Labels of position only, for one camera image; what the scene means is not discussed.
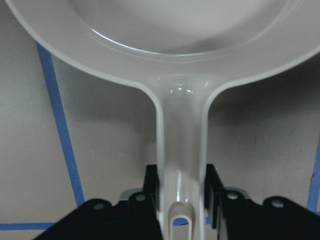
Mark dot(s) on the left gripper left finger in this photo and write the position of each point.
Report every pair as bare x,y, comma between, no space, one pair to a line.
151,186

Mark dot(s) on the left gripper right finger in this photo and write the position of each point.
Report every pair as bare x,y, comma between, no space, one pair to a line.
212,190

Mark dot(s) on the beige plastic dustpan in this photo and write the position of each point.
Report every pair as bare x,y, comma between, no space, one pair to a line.
182,54

